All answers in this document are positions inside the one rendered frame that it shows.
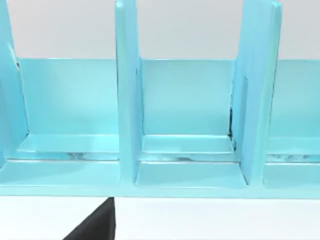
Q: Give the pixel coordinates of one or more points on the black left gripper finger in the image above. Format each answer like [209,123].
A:
[100,222]

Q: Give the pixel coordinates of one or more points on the light blue rack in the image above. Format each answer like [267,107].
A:
[175,112]

